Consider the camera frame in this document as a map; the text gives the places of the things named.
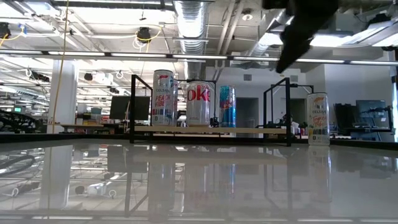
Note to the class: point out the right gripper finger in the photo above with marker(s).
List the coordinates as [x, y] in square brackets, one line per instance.
[293, 51]

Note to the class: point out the white yellow Celsius can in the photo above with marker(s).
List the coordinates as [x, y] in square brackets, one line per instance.
[318, 124]

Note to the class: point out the Red Bull can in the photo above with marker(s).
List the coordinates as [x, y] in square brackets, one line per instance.
[227, 105]

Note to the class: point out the Diet Coke can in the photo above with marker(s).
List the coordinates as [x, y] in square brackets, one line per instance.
[199, 109]

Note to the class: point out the silver slim beverage can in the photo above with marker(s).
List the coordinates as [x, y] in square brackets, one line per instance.
[176, 105]

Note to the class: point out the Celsius Peach Vibe can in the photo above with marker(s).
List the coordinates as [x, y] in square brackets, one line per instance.
[163, 102]

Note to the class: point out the black background robot arm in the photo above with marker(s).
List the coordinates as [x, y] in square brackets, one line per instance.
[15, 123]

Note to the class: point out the ceiling light strip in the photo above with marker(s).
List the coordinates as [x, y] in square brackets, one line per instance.
[326, 61]
[130, 54]

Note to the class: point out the dark background screen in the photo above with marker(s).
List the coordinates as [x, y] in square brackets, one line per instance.
[373, 112]

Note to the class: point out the black round ceiling device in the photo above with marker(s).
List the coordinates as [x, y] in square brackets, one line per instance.
[144, 34]

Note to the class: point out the black computer monitor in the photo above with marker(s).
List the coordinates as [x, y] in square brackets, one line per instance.
[121, 107]

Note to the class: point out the white pillar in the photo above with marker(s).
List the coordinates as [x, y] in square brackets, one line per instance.
[68, 102]

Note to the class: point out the green exit sign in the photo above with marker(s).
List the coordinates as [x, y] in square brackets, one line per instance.
[17, 109]

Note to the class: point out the silver slanted ventilation duct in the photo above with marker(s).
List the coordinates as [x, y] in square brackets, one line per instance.
[273, 25]

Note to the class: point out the wooden shelf with black frame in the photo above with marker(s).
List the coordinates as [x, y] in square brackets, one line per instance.
[248, 130]

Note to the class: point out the silver spiral ventilation duct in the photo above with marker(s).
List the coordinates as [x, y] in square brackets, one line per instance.
[192, 25]

